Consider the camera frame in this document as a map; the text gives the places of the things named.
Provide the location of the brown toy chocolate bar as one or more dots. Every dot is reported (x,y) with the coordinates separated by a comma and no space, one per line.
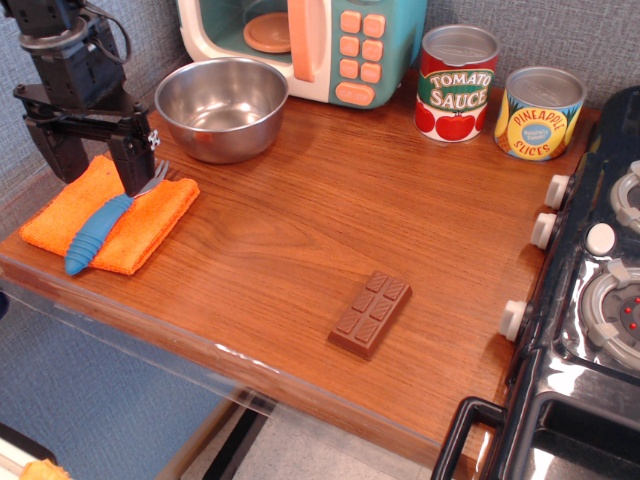
(365,323)

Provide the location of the white stove knob bottom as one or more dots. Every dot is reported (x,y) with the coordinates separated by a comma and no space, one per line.
(511,319)

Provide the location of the orange folded cloth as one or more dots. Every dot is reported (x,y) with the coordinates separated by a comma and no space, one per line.
(135,236)

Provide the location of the teal toy microwave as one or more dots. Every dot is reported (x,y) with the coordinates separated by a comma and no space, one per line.
(348,53)

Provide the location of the white stove knob top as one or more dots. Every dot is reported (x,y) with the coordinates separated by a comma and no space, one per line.
(556,191)

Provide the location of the grey lower stove burner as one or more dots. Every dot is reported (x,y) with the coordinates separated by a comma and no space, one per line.
(609,310)

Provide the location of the orange microwave turntable plate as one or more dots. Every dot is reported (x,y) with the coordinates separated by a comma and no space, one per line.
(268,33)

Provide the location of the white round stove button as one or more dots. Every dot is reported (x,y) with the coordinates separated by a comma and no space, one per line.
(600,239)

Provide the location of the grey upper stove burner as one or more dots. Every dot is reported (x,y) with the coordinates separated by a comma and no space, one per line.
(626,214)

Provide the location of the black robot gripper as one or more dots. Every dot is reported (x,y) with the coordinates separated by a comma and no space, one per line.
(81,96)

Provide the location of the pineapple slices can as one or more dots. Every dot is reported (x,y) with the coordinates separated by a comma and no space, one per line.
(539,111)

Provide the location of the stainless steel bowl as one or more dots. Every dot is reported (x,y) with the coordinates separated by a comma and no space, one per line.
(224,110)

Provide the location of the black toy stove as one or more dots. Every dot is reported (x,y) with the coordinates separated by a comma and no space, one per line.
(572,410)

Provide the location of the black oven door handle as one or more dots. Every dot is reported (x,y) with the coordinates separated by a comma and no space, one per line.
(471,411)

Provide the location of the white stove knob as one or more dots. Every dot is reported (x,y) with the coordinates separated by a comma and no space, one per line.
(511,319)
(556,191)
(542,230)

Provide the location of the clear acrylic table guard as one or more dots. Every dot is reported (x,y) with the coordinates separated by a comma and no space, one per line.
(262,324)

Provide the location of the tomato sauce can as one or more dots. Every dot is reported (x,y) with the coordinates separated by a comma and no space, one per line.
(455,79)

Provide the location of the blue handled metal fork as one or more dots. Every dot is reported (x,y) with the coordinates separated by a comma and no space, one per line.
(91,237)

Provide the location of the grey stove burner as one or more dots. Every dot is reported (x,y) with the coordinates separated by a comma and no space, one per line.
(609,310)
(626,214)

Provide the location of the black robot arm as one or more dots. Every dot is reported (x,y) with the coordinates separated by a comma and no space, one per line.
(60,12)

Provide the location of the white stove knob middle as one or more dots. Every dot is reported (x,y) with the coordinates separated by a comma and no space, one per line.
(542,230)

